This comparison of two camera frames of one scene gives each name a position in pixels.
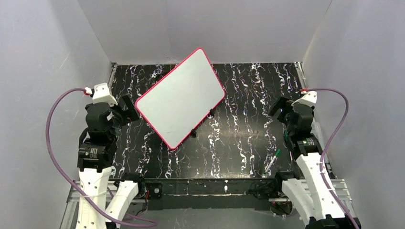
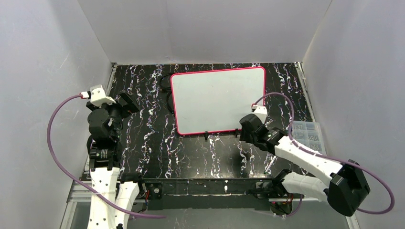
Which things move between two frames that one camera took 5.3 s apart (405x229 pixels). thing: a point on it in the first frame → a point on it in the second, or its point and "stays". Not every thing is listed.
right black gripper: x=281 y=107 → x=248 y=127
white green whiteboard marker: x=272 y=160 stays
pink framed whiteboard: x=176 y=104 → x=216 y=100
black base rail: x=210 y=194 stays
